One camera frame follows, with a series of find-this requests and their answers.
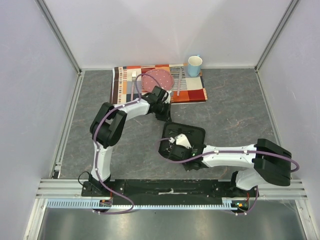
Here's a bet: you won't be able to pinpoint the black zip tool case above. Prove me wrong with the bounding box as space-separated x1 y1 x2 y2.
158 122 206 162

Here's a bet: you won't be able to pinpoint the silver thinning scissors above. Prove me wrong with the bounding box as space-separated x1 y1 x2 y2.
164 143 174 153

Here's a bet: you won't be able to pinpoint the black hair clip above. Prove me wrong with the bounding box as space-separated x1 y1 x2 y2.
168 128 194 135

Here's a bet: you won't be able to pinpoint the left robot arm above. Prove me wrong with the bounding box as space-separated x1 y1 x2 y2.
90 86 172 197

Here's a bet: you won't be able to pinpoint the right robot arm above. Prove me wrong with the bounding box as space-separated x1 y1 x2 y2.
163 134 293 197

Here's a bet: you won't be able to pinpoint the pink dotted plate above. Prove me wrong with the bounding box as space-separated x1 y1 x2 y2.
141 68 174 92

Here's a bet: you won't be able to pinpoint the colourful patchwork placemat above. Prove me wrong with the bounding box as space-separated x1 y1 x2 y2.
109 63 208 104

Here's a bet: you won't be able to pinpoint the light blue mug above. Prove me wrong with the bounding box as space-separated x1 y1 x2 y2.
187 55 203 78

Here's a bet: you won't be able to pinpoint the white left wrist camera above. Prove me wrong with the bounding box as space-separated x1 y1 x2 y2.
164 90 172 104

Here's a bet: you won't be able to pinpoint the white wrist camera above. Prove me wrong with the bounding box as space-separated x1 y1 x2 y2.
168 134 192 149
164 90 172 104

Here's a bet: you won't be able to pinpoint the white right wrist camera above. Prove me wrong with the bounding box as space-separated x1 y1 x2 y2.
168 134 192 149

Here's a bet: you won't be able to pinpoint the pink handled knife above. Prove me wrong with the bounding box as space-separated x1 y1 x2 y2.
177 66 183 97

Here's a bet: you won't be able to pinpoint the pink handled fork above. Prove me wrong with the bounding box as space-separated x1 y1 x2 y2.
130 71 137 101

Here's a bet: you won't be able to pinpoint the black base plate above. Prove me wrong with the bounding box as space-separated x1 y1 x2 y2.
81 178 260 201

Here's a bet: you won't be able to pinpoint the light blue cable duct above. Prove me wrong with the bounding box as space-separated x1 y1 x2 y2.
46 198 238 210

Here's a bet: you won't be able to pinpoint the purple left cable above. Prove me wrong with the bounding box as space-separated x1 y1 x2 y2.
92 73 163 216

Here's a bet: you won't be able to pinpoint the aluminium frame rail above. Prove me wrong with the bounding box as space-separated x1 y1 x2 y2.
36 179 307 200

